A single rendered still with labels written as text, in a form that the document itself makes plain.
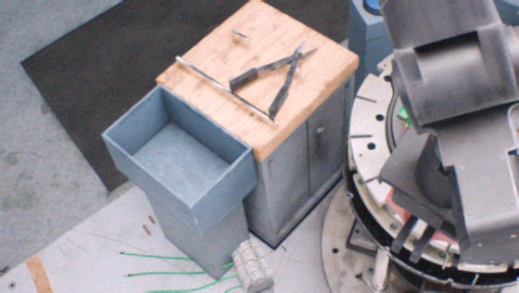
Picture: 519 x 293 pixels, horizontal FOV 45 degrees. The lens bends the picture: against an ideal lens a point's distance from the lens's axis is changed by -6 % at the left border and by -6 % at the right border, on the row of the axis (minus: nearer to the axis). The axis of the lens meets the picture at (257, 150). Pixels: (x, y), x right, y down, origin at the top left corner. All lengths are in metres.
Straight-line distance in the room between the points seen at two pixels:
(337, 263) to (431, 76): 0.65
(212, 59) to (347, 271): 0.37
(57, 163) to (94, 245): 1.14
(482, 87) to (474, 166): 0.05
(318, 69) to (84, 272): 0.51
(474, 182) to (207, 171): 0.53
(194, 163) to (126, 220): 0.26
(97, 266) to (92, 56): 1.48
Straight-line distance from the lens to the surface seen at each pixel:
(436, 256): 0.74
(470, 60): 0.40
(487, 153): 0.43
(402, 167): 0.55
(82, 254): 1.11
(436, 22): 0.38
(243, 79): 0.83
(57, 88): 2.42
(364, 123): 0.78
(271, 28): 0.93
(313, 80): 0.86
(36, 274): 1.12
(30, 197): 2.20
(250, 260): 1.00
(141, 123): 0.90
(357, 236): 1.00
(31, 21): 2.75
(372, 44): 1.01
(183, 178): 0.89
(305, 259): 1.04
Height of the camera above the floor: 1.73
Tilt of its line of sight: 56 degrees down
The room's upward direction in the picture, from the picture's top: 9 degrees counter-clockwise
